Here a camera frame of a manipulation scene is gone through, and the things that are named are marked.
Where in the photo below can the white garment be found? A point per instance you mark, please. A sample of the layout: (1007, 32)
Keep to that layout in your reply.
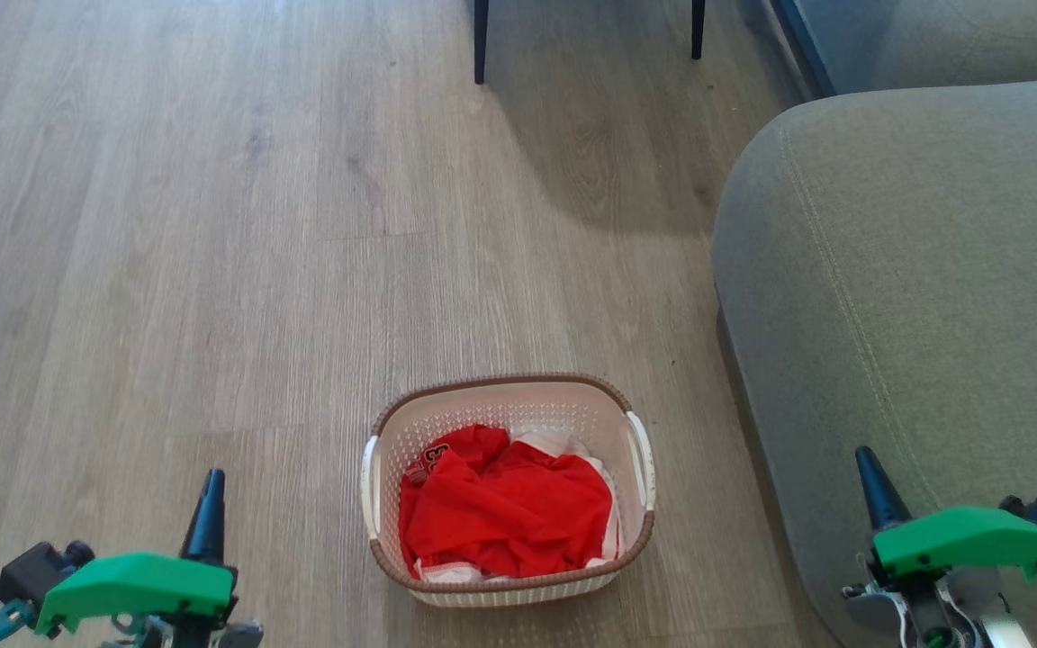
(550, 441)

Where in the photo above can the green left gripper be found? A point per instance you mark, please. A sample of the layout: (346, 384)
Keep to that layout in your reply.
(131, 585)

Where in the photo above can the grey fabric sofa body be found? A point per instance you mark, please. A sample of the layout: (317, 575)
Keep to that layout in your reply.
(978, 36)

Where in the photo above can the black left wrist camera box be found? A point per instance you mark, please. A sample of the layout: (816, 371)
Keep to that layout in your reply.
(32, 569)

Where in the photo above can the black chair leg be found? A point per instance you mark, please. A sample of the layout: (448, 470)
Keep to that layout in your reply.
(698, 27)
(481, 40)

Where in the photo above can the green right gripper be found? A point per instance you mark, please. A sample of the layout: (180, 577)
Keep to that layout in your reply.
(969, 540)

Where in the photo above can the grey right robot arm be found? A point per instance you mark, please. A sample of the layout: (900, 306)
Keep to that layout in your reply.
(937, 641)

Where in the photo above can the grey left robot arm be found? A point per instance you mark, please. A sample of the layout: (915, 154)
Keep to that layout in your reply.
(239, 635)

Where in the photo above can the white plastic laundry basket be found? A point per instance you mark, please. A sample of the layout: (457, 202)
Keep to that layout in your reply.
(500, 405)

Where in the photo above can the red jersey garment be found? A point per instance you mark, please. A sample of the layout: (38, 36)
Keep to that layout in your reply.
(505, 513)

